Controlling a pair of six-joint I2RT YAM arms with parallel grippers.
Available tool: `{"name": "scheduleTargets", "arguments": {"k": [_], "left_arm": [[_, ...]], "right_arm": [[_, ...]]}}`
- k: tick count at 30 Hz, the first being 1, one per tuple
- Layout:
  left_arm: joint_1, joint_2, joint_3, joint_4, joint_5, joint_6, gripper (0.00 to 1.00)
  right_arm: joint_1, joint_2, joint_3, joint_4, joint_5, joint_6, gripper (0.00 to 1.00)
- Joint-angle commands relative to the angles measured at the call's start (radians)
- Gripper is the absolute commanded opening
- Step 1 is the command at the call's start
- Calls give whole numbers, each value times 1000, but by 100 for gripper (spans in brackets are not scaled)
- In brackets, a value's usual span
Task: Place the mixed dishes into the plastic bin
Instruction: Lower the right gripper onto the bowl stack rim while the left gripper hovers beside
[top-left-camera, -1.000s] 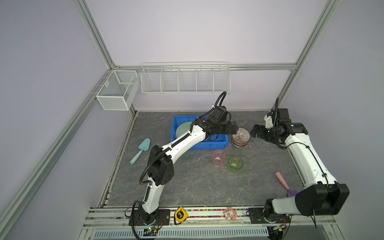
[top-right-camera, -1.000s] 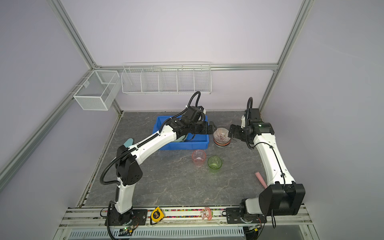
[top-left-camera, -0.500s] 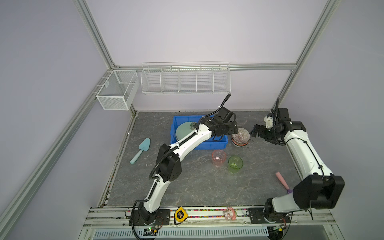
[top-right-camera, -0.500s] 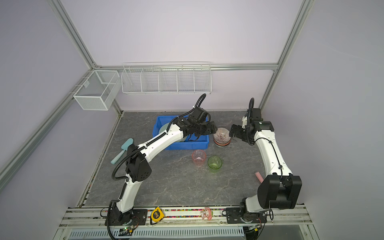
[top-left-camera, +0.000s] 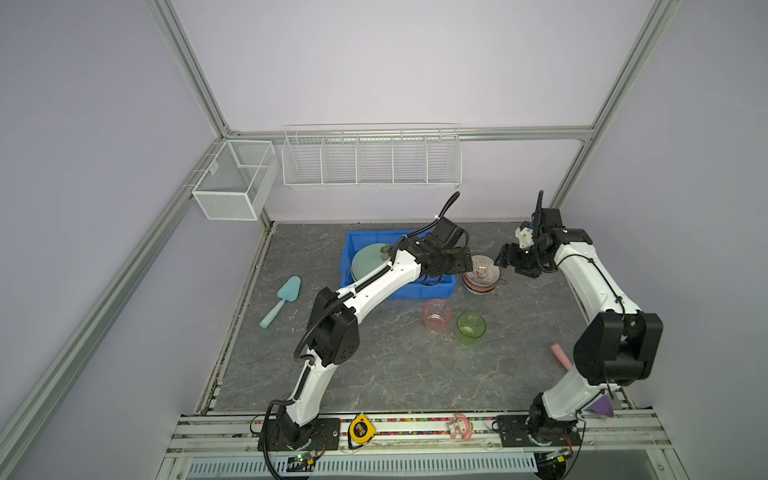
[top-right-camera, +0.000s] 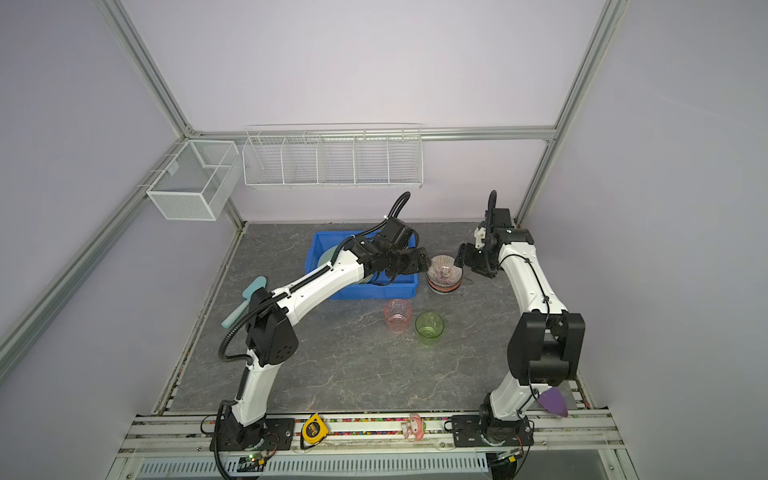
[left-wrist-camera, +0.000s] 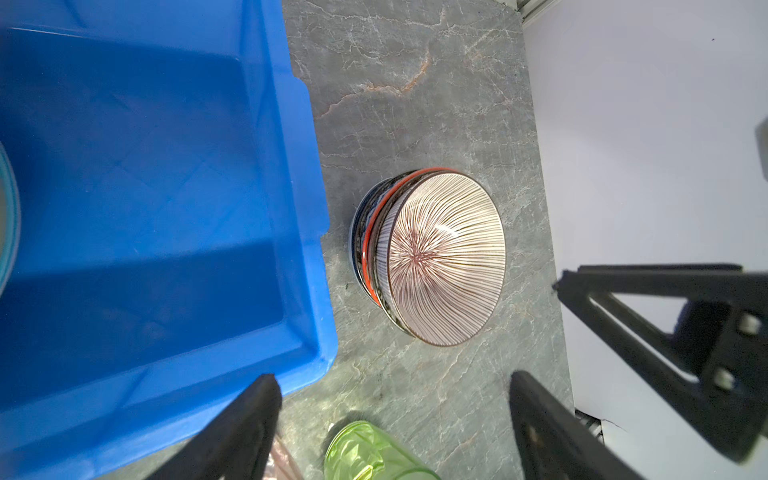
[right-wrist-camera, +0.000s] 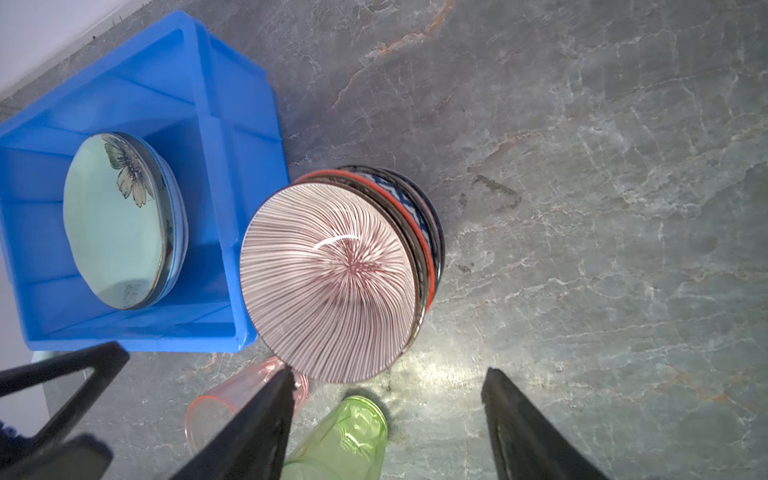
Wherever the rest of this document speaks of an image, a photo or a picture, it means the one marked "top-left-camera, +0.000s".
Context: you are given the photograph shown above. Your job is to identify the pink patterned bowl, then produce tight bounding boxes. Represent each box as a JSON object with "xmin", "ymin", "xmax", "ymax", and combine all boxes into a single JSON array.
[{"xmin": 464, "ymin": 255, "xmax": 501, "ymax": 289}]

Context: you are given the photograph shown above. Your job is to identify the light green flower plate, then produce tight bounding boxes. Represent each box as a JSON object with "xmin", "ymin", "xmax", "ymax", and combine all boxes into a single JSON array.
[{"xmin": 350, "ymin": 243, "xmax": 394, "ymax": 282}]

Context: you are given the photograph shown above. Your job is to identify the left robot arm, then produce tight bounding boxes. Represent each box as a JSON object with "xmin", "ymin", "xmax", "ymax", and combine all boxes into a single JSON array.
[{"xmin": 260, "ymin": 191, "xmax": 473, "ymax": 449}]

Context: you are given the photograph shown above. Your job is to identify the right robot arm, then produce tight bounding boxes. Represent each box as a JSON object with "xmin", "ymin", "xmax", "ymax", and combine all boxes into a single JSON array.
[{"xmin": 494, "ymin": 199, "xmax": 663, "ymax": 445}]

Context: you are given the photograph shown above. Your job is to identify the blue plastic bin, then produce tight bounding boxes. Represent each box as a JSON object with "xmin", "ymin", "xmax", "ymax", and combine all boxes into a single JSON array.
[{"xmin": 340, "ymin": 230, "xmax": 457, "ymax": 300}]

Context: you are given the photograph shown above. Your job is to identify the stacked patterned bowls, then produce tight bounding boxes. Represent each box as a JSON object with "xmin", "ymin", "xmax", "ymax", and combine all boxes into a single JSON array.
[{"xmin": 462, "ymin": 276, "xmax": 496, "ymax": 295}]

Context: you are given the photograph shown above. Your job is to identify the pink transparent cup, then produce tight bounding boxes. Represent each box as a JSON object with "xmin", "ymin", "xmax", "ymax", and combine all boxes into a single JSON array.
[{"xmin": 424, "ymin": 299, "xmax": 453, "ymax": 334}]

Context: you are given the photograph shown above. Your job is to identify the green transparent cup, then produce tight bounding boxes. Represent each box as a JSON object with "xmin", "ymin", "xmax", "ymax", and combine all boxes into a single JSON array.
[{"xmin": 456, "ymin": 311, "xmax": 487, "ymax": 347}]

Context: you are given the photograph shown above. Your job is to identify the teal spatula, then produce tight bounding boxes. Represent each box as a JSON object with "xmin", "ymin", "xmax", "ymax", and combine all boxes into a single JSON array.
[{"xmin": 259, "ymin": 276, "xmax": 301, "ymax": 329}]

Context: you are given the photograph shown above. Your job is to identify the purple pink spatula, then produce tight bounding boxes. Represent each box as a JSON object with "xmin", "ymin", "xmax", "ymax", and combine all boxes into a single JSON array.
[{"xmin": 551, "ymin": 343, "xmax": 614, "ymax": 418}]

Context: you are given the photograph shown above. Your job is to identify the pink toy figure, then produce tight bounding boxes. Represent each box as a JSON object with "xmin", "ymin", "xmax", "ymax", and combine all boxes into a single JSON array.
[{"xmin": 447, "ymin": 413, "xmax": 473, "ymax": 441}]

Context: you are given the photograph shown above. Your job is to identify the yellow tape measure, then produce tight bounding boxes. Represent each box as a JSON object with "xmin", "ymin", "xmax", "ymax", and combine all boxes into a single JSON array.
[{"xmin": 347, "ymin": 413, "xmax": 377, "ymax": 450}]

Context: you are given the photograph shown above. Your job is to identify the white mesh box basket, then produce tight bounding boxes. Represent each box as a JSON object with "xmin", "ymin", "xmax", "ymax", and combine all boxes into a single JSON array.
[{"xmin": 192, "ymin": 140, "xmax": 279, "ymax": 221}]

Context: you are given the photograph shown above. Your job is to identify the white vent grille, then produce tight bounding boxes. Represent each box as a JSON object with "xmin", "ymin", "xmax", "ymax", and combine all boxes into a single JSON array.
[{"xmin": 186, "ymin": 453, "xmax": 538, "ymax": 479}]

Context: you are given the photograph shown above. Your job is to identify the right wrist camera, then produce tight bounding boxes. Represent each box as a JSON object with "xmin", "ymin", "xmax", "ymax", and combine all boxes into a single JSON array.
[{"xmin": 515, "ymin": 224, "xmax": 535, "ymax": 251}]

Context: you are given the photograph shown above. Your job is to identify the white wire shelf basket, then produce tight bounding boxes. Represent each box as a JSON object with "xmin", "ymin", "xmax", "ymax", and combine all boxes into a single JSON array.
[{"xmin": 282, "ymin": 123, "xmax": 463, "ymax": 189}]

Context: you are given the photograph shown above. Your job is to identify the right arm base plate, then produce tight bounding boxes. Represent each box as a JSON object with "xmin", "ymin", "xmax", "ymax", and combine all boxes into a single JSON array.
[{"xmin": 492, "ymin": 414, "xmax": 582, "ymax": 448}]

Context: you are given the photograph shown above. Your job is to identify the aluminium front rail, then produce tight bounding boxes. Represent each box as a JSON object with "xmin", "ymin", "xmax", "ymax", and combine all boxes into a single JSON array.
[{"xmin": 165, "ymin": 410, "xmax": 673, "ymax": 457}]

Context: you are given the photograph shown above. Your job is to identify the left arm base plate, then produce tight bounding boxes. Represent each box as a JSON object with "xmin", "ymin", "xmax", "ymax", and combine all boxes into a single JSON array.
[{"xmin": 258, "ymin": 417, "xmax": 341, "ymax": 452}]

